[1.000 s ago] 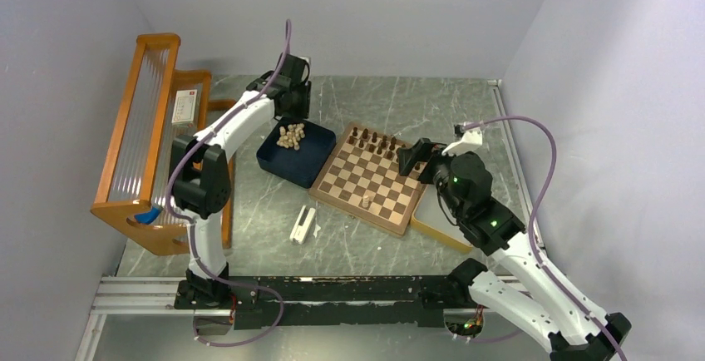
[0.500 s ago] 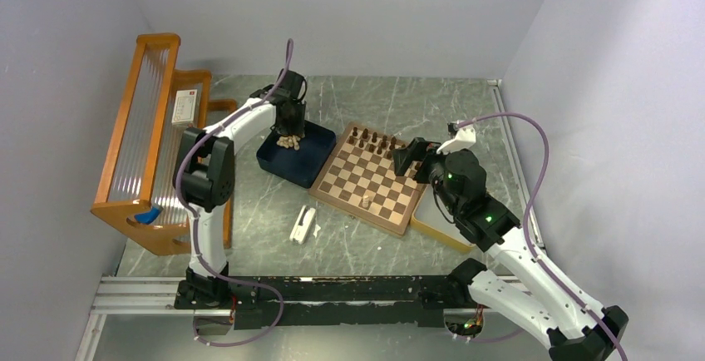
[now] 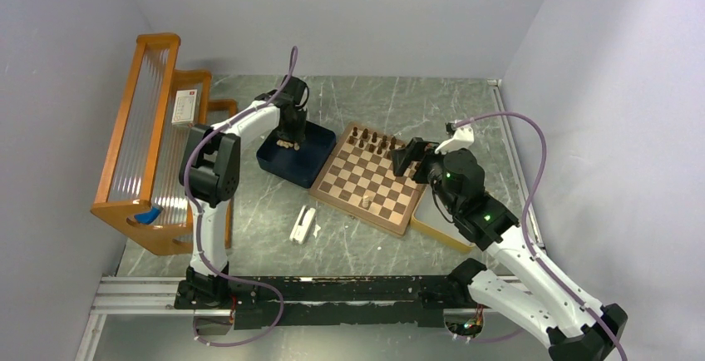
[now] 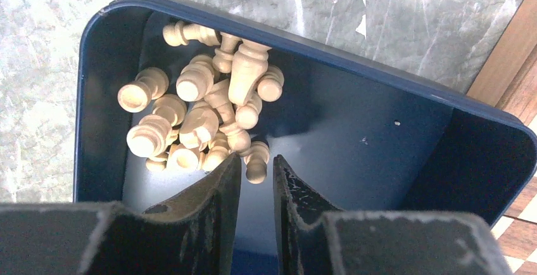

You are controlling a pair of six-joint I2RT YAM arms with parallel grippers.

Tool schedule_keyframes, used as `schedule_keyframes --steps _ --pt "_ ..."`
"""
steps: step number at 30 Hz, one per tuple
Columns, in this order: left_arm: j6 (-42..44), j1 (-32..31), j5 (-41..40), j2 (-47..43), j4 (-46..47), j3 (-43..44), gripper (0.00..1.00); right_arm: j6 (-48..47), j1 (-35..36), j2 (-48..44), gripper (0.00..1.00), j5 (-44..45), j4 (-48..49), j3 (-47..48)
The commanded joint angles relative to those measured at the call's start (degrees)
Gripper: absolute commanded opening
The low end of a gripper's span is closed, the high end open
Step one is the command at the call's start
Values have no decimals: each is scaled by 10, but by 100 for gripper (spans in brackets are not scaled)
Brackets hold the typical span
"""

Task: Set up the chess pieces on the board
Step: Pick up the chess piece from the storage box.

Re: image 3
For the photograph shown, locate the white stapler-like device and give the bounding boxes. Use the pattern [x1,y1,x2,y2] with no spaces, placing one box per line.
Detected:
[289,205,317,245]

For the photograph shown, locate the dark blue tray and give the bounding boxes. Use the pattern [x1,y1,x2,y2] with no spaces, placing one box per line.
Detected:
[256,121,337,189]

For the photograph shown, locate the white card box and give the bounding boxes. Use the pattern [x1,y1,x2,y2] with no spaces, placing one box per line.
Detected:
[171,89,198,125]

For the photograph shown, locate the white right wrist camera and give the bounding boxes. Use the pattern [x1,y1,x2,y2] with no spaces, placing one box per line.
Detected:
[434,121,475,155]

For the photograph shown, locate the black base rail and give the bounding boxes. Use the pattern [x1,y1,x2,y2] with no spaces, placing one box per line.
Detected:
[173,275,477,330]

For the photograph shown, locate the blue object on rack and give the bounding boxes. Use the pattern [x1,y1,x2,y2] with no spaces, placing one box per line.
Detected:
[134,205,162,225]

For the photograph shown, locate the yellow tray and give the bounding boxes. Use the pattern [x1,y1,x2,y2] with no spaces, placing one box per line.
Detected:
[410,192,475,254]

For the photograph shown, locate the pile of light chess pieces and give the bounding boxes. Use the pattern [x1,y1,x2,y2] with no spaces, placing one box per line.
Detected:
[276,140,301,151]

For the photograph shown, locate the wooden chessboard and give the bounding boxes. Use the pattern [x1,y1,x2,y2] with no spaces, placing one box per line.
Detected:
[308,121,425,237]

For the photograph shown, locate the orange wooden rack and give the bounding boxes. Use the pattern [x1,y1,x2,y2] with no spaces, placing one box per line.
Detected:
[91,32,238,256]

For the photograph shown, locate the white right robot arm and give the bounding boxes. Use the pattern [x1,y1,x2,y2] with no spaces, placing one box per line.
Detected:
[390,138,628,360]

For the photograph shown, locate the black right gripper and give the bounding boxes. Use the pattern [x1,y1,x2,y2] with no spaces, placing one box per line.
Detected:
[389,136,463,215]

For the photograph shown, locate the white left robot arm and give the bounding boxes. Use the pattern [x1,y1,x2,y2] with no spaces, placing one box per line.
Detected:
[179,76,309,308]

